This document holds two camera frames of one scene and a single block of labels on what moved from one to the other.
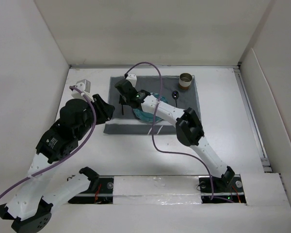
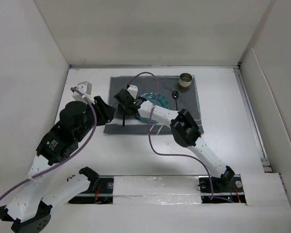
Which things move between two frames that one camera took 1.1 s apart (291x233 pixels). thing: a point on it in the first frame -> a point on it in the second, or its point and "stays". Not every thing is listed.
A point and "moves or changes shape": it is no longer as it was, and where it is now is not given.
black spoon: [175, 95] stays
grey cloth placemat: [123, 121] stays
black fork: [121, 102] moves or changes shape
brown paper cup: [185, 79] stays
